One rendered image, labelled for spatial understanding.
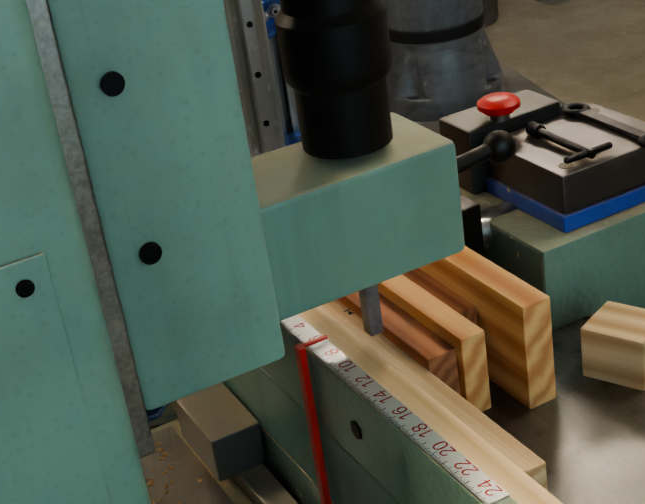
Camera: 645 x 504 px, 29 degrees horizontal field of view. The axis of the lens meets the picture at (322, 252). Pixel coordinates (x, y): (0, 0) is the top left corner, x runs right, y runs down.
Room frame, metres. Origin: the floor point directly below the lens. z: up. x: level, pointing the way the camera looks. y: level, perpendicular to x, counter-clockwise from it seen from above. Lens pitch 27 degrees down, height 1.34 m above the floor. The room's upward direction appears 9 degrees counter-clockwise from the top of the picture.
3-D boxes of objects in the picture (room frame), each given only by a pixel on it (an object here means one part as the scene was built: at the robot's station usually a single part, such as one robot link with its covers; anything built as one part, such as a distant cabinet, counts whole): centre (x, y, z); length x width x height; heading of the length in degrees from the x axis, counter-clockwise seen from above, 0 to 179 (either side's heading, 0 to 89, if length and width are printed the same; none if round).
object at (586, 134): (0.80, -0.17, 0.99); 0.13 x 0.11 x 0.06; 24
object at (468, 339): (0.72, -0.03, 0.93); 0.22 x 0.02 x 0.06; 24
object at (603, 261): (0.79, -0.17, 0.92); 0.15 x 0.13 x 0.09; 24
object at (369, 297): (0.65, -0.02, 0.97); 0.01 x 0.01 x 0.05; 24
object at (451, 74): (1.39, -0.16, 0.87); 0.15 x 0.15 x 0.10
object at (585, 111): (0.79, -0.21, 1.00); 0.10 x 0.02 x 0.01; 24
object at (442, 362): (0.71, -0.02, 0.92); 0.20 x 0.02 x 0.05; 24
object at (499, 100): (0.82, -0.14, 1.02); 0.03 x 0.03 x 0.01
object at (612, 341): (0.65, -0.17, 0.92); 0.04 x 0.04 x 0.03; 49
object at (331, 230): (0.65, 0.00, 1.03); 0.14 x 0.07 x 0.09; 114
